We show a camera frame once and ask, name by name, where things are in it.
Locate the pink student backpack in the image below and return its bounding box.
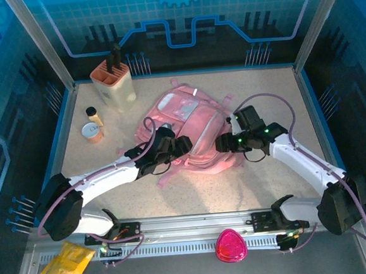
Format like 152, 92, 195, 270
112, 73, 247, 190

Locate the orange can with white lid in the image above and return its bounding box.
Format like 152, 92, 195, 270
80, 121, 105, 146

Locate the aluminium front beam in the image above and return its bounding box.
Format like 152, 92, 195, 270
28, 201, 365, 256

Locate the beige knife block orange top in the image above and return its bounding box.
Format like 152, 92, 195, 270
88, 57, 138, 116

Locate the small bottle with black cap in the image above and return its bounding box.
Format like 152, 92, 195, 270
85, 105, 104, 128

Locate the magenta coin purse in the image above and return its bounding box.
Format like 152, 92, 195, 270
214, 227, 249, 265

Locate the yellow plastic pouch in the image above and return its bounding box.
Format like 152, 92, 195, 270
35, 238, 99, 274

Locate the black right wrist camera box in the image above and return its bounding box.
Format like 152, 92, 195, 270
236, 104, 265, 130

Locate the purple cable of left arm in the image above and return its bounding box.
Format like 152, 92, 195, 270
28, 116, 167, 273

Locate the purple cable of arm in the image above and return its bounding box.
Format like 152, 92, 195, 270
230, 85, 366, 256
28, 116, 167, 273

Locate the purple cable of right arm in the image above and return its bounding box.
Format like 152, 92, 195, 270
230, 85, 366, 256

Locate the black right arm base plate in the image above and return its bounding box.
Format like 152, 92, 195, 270
251, 208, 308, 234

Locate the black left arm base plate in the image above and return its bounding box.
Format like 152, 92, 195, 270
83, 221, 142, 247

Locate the white slotted cable duct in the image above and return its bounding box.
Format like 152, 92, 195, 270
39, 233, 281, 267

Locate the short black knife handle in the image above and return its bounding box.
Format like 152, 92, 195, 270
106, 53, 116, 78

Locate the long black knife handle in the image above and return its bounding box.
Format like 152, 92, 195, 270
111, 42, 123, 70

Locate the aluminium frame post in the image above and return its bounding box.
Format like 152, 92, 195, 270
288, 0, 355, 73
4, 0, 78, 96

